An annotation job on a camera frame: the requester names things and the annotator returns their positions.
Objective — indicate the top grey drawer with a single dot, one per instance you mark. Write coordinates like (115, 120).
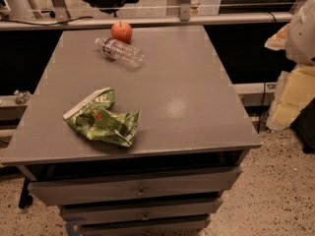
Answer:
(137, 186)

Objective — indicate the clear plastic water bottle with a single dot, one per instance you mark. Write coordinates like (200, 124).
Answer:
(124, 53)

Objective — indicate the grey drawer cabinet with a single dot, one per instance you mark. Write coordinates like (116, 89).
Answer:
(133, 151)

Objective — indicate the small crumpled clear wrapper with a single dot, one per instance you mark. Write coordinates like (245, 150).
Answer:
(22, 97)

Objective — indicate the middle grey drawer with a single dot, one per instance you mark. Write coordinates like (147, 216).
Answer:
(141, 211)

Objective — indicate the grey drawer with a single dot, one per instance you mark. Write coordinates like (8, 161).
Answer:
(141, 211)
(137, 186)
(146, 228)

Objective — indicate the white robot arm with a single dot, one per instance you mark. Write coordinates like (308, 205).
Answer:
(300, 39)

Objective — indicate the grey metal railing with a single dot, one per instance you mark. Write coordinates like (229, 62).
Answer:
(86, 23)

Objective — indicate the red apple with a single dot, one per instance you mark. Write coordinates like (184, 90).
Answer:
(121, 31)

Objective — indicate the green crumpled chip bag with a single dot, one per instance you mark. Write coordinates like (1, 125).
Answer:
(93, 118)

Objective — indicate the bottom grey drawer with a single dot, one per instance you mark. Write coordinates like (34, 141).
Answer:
(146, 228)

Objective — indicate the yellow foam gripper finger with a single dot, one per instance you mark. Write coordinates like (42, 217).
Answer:
(277, 41)
(294, 91)

